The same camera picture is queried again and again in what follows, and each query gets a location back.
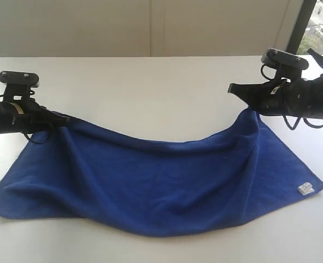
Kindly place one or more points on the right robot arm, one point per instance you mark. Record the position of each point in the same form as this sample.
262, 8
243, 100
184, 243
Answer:
300, 98

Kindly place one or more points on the blue towel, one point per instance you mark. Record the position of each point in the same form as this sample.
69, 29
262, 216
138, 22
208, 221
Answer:
156, 188

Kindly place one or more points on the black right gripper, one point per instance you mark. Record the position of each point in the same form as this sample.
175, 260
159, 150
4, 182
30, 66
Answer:
300, 98

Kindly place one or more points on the dark window frame post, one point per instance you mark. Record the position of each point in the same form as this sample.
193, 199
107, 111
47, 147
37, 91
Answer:
300, 25

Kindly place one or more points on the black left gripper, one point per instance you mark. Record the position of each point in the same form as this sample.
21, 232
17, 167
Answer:
16, 119

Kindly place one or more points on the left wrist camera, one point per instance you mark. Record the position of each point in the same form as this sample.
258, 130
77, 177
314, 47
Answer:
18, 84

